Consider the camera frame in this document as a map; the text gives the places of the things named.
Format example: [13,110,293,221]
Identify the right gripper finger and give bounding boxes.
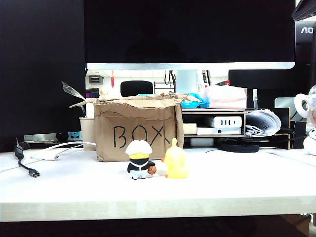
[291,0,316,21]

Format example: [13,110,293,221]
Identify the flat white box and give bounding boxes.
[197,127,241,135]

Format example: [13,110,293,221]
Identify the yellow duck doll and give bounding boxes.
[161,137,191,179]

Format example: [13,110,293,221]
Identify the cardboard box marked BOX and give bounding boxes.
[69,90,196,162]

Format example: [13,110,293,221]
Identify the white-haired minion doll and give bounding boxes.
[124,139,157,180]

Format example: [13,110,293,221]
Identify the black AOC monitor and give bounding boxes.
[295,19,316,72]

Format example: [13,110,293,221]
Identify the black screen panel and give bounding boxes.
[228,69,309,108]

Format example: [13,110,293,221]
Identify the white tape roll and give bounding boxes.
[294,93,312,119]

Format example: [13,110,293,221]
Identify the pink white tissue pack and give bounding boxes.
[203,85,248,109]

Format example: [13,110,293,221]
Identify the large silver-bezel computer monitor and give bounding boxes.
[83,0,296,70]

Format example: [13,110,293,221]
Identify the rolled printed papers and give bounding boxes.
[245,110,282,138]

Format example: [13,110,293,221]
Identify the white round figurine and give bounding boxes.
[303,128,316,156]

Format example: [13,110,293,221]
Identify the white multi-port charger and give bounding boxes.
[213,116,242,128]

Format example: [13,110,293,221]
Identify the wooden desk shelf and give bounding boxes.
[181,107,291,150]

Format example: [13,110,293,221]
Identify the blue plastic bag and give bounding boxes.
[181,92,210,109]

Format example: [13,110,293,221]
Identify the beige masking tape roll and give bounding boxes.
[182,122,197,135]

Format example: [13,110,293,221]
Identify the small white flat device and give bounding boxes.
[189,137,214,148]

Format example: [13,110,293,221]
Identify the black office chair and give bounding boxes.
[120,80,154,97]

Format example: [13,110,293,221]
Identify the clear packing tape strip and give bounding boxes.
[61,81,87,117]

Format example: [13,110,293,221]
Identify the beige paper cup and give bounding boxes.
[79,117,97,151]

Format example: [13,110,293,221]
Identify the black computer monitor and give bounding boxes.
[0,0,87,153]

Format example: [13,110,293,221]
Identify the black round knob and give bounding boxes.
[55,131,69,142]

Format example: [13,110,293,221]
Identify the black ring band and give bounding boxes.
[216,137,260,154]

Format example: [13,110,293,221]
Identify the grey wall box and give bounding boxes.
[88,75,104,85]

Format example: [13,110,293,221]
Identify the thick white USB-C cable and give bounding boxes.
[31,141,97,161]

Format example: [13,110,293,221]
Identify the black USB-C cable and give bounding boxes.
[13,137,41,178]

